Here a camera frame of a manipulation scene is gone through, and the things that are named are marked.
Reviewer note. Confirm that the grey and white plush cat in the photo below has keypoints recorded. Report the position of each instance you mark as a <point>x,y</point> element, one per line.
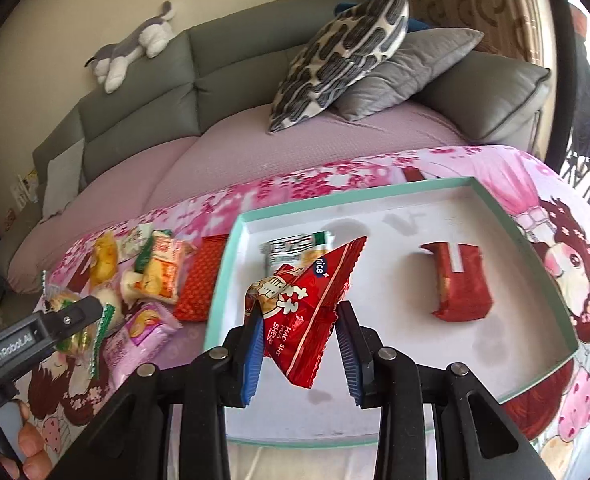
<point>140,40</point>

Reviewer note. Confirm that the white pastry packet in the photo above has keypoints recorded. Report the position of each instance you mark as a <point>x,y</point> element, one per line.
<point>134,239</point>

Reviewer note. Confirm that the grey sofa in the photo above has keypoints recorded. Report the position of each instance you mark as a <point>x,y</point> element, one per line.
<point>140,85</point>

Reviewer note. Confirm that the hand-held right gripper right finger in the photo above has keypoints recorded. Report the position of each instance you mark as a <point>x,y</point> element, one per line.
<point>347,357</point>

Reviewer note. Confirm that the green and white printed packet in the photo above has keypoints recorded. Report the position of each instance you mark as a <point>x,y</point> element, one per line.
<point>290,247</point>

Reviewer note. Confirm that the red triangular snack packet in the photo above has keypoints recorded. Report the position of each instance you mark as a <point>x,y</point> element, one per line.
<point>300,310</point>

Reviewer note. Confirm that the clear round bun packet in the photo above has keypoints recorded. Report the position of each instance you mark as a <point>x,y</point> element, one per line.
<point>109,302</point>

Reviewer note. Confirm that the grey pillow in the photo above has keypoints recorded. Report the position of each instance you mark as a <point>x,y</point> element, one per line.
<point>415,70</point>

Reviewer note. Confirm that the white and yellow booklets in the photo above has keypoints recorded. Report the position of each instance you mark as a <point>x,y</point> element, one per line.
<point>25,190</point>

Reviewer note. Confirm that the pink snack packet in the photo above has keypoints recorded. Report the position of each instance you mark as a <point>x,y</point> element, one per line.
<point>140,335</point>

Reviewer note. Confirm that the yellow cake packet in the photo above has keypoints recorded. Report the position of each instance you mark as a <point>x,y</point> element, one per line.
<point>105,257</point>

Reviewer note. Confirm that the orange snack packet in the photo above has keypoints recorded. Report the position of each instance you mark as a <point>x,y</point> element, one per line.
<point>164,270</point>

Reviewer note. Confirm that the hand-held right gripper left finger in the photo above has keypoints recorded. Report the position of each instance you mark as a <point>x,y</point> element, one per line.
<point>251,365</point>

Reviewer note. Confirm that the black and white patterned pillow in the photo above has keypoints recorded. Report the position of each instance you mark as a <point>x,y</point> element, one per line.
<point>345,50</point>

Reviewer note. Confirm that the teal rimmed white tray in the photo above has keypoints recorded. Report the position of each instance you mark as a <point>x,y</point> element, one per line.
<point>415,355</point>

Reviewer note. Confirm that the clear green edged candy packet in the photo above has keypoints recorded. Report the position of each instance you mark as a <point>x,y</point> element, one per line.
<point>77,347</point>

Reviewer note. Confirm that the pale yellow jelly cup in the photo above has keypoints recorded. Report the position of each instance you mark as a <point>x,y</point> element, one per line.
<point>130,284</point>

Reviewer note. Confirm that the red wrapped snack bar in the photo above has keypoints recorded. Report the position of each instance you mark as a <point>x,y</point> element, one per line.
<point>462,285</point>

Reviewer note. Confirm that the person's left hand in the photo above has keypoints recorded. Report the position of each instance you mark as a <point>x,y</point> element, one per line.
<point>32,442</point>

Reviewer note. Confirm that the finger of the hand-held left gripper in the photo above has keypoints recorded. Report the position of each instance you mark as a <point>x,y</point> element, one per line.
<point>72,317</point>

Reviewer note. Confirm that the pink quilted sofa cover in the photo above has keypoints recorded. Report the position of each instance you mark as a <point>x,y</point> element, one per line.
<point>275,160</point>

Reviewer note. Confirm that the red gold patterned packet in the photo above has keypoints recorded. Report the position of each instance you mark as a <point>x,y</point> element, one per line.
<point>200,280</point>

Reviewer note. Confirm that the light grey cushion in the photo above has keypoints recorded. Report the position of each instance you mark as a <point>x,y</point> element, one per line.
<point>62,180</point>

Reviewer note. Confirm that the green biscuit packet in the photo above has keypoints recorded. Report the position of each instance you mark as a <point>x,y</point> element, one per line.
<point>144,258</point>

